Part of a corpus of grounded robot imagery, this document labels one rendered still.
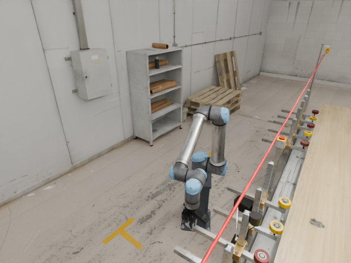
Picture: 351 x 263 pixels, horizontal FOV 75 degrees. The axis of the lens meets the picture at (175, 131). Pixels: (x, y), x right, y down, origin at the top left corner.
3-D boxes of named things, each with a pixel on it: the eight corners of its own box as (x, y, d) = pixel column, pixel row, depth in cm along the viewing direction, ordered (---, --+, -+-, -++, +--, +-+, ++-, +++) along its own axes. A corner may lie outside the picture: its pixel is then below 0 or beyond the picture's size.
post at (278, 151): (265, 191, 198) (276, 146, 177) (267, 188, 201) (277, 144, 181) (270, 193, 195) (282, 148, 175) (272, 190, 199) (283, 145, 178)
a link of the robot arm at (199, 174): (191, 165, 149) (184, 176, 139) (208, 169, 145) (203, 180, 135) (190, 176, 154) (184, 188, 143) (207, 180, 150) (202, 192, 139)
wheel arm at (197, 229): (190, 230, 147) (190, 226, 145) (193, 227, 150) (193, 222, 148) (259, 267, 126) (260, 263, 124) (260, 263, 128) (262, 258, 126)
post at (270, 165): (257, 212, 180) (268, 162, 158) (258, 210, 182) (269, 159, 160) (261, 214, 178) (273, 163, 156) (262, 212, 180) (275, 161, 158)
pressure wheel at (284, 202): (280, 217, 160) (284, 205, 155) (273, 209, 167) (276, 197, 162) (290, 215, 162) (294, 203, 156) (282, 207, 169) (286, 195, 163)
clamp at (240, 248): (230, 258, 131) (231, 252, 129) (238, 240, 141) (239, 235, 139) (240, 263, 128) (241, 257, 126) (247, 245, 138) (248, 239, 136)
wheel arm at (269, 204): (226, 191, 183) (226, 187, 181) (227, 188, 186) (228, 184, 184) (284, 214, 162) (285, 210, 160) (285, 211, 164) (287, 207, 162)
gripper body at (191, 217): (187, 212, 151) (188, 198, 145) (199, 217, 146) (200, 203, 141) (181, 219, 145) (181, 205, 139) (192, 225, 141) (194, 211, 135)
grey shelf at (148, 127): (133, 139, 424) (125, 51, 353) (165, 122, 487) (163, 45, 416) (151, 146, 400) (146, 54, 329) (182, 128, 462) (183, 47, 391)
